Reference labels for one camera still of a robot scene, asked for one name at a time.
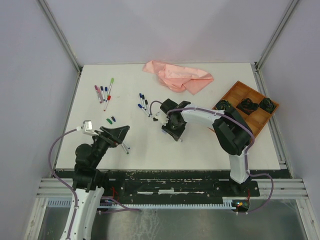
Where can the aluminium frame post left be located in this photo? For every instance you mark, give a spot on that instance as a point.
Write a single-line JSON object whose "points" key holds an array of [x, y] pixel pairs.
{"points": [[45, 8]]}

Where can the black mounting base plate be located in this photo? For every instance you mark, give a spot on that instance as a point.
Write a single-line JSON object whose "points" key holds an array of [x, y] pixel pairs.
{"points": [[174, 187]]}

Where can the white cable duct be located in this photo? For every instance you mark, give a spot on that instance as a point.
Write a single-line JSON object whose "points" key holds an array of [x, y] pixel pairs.
{"points": [[225, 205]]}

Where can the aluminium frame post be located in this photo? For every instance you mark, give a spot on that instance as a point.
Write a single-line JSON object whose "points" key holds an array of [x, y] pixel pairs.
{"points": [[45, 8], [285, 18]]}

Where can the wooden compartment tray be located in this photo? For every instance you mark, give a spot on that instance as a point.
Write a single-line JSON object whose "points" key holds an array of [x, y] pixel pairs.
{"points": [[255, 108]]}

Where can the magenta capped pen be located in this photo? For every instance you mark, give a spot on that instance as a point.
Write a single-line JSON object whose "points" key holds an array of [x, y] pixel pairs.
{"points": [[98, 94]]}

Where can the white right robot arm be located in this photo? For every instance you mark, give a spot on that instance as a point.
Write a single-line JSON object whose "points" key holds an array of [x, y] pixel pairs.
{"points": [[233, 134]]}

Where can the aluminium frame post right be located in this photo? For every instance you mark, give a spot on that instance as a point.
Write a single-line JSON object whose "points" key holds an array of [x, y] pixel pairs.
{"points": [[285, 18]]}

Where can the pink cloth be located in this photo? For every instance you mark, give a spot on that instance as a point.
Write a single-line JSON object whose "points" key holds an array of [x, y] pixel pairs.
{"points": [[179, 78]]}

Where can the red capped pen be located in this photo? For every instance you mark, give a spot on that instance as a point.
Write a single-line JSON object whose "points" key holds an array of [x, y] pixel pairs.
{"points": [[107, 102]]}

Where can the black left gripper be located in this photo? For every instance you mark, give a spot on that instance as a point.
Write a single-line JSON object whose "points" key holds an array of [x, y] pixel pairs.
{"points": [[113, 136]]}

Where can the green black coiled bundle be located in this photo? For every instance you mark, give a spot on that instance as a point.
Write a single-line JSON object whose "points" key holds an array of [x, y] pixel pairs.
{"points": [[223, 105]]}

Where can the light green capped pen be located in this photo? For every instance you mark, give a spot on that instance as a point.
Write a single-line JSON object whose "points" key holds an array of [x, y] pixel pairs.
{"points": [[110, 85]]}

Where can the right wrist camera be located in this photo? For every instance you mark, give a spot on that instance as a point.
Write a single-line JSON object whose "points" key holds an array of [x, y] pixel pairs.
{"points": [[160, 117]]}

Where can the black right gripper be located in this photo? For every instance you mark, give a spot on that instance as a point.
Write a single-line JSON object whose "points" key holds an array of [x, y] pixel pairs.
{"points": [[175, 134]]}

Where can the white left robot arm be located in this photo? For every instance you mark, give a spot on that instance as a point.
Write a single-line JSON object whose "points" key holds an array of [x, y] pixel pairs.
{"points": [[89, 183]]}

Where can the pink capped pen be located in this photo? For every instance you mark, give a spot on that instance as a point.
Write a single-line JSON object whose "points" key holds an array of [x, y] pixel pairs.
{"points": [[102, 93]]}

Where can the green-tipped white pen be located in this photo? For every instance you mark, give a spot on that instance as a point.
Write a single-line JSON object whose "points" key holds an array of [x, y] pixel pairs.
{"points": [[125, 149]]}

